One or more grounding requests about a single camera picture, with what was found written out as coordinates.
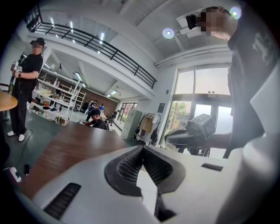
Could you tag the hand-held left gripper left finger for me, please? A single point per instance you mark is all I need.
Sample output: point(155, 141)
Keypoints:
point(92, 192)

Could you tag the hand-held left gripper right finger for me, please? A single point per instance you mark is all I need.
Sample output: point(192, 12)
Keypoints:
point(192, 181)

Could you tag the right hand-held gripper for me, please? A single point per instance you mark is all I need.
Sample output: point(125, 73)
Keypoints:
point(202, 128)

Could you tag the dark blue cover book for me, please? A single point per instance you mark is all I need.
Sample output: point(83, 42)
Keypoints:
point(147, 186)

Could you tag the person's right forearm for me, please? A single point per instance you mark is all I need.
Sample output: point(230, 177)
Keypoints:
point(219, 141)

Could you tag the clothes rack with garments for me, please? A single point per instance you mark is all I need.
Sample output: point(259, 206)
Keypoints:
point(146, 127)

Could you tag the dark wooden table white legs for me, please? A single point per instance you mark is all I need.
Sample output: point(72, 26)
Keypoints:
point(72, 148)

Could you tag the grey locker cabinet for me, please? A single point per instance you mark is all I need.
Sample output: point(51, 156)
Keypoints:
point(131, 124)

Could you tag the black-framed window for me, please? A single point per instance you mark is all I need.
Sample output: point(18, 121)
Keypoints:
point(197, 87)

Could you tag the black power adapter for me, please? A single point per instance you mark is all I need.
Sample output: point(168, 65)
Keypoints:
point(26, 169)

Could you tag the white power strip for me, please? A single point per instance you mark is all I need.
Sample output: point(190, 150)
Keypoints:
point(15, 174)

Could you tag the person's black printed t-shirt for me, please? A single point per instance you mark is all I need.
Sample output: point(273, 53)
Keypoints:
point(249, 87)

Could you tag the white shelving rack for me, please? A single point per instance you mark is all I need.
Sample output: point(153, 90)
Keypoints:
point(61, 96)

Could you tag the round ceiling lamp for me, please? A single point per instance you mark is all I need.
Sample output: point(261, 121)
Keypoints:
point(168, 33)
point(235, 12)

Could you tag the black mezzanine railing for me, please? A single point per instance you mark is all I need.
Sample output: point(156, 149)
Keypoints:
point(105, 48)

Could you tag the person's head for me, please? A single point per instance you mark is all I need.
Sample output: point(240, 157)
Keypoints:
point(218, 22)

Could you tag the round light wooden table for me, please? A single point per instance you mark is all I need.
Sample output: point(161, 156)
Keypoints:
point(7, 101)

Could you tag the person's black head camera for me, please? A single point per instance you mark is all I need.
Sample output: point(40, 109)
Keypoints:
point(191, 22)

